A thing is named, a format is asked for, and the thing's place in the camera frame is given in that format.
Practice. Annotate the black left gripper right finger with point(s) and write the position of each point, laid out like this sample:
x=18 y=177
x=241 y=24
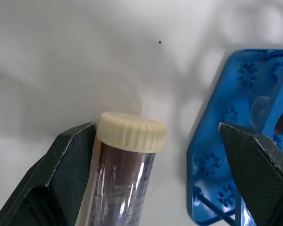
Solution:
x=257 y=169

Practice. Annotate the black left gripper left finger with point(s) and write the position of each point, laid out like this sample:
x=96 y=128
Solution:
x=61 y=174

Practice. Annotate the dark test tube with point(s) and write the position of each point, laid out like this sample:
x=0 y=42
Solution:
x=122 y=169

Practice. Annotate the blue test tube rack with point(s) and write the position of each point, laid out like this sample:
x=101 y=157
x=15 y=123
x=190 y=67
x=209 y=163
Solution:
x=214 y=141

